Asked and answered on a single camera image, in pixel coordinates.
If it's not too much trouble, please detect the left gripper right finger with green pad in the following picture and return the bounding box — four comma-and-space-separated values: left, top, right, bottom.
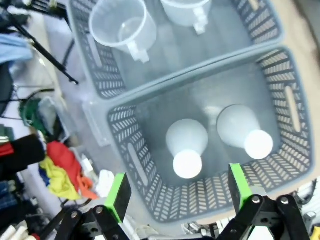
217, 163, 312, 240

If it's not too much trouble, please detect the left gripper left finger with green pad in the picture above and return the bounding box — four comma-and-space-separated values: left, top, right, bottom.
39, 172, 137, 240

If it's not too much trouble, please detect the clear plastic measuring cup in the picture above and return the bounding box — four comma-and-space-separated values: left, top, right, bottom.
159, 0, 212, 35
88, 0, 158, 63

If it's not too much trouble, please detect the white cloth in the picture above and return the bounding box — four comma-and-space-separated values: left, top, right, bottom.
96, 169, 116, 198

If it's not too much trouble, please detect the orange cloth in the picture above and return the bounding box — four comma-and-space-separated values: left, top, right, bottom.
77, 174, 100, 201

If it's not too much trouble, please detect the yellow cloth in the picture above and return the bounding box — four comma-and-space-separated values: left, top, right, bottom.
39, 157, 81, 201

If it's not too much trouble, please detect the red cloth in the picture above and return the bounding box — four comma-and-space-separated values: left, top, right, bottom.
46, 141, 83, 193

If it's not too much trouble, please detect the grey slotted plastic basket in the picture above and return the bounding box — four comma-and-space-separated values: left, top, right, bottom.
67, 0, 286, 100
107, 46, 315, 223

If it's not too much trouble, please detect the black cloth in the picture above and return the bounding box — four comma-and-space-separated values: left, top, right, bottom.
0, 134, 47, 176

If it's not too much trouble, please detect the green cloth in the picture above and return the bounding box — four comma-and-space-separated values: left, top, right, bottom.
19, 98, 48, 136

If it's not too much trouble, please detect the black tripod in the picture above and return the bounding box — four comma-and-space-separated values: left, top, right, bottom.
0, 7, 80, 86

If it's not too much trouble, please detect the light blue cloth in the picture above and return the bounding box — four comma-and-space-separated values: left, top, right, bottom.
0, 33, 33, 66

